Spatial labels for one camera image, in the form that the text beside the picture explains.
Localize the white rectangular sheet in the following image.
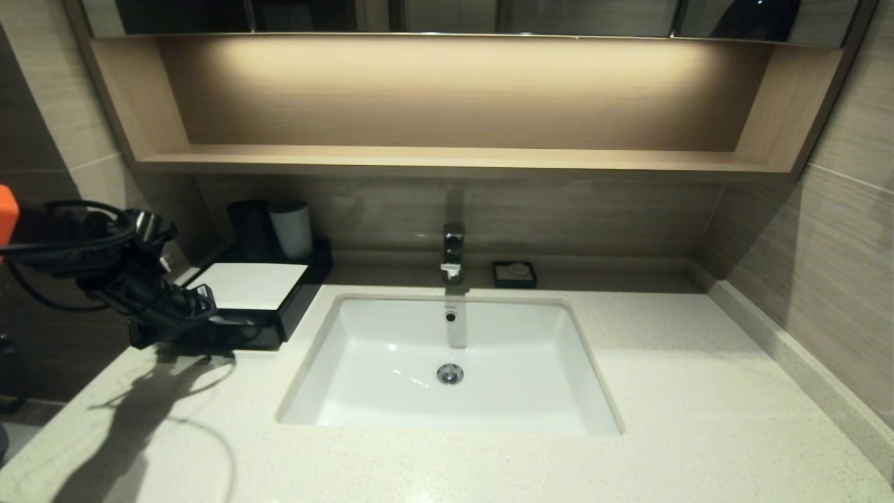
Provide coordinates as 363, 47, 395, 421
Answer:
187, 263, 309, 312

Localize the chrome faucet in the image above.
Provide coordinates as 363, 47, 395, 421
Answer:
440, 224, 467, 285

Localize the black box housing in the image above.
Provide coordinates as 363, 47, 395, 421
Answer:
185, 241, 335, 344

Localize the mirror cabinet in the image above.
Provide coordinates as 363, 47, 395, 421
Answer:
73, 0, 863, 44

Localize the black soap dish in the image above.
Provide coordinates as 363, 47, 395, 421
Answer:
492, 261, 538, 289

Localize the black box drawer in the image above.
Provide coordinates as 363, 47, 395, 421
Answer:
175, 307, 288, 352

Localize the wooden wall shelf niche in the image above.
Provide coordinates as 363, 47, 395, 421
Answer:
64, 34, 877, 182

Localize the white sink basin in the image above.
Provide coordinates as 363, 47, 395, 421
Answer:
276, 292, 622, 436

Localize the black cup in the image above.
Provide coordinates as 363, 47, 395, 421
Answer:
228, 201, 276, 263

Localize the white cup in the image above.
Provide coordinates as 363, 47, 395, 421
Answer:
269, 202, 314, 260

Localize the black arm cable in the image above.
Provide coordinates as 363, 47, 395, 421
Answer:
0, 200, 139, 312

